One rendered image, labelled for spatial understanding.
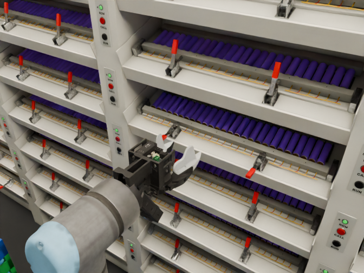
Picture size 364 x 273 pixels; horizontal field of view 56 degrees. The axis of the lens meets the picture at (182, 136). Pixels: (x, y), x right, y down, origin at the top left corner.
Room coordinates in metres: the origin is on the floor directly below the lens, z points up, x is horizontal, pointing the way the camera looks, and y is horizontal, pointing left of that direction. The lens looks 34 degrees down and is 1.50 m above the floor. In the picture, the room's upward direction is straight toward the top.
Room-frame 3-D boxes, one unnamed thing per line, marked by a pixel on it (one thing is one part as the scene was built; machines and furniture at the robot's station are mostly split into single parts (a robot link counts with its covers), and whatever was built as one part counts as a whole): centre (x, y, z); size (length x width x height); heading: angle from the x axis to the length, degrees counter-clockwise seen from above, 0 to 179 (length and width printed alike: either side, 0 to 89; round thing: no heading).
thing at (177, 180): (0.52, 0.02, 1.05); 0.09 x 0.05 x 0.02; 131
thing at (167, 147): (0.59, 0.05, 1.07); 0.09 x 0.03 x 0.06; 163
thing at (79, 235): (0.34, 0.16, 1.07); 0.12 x 0.09 x 0.10; 147
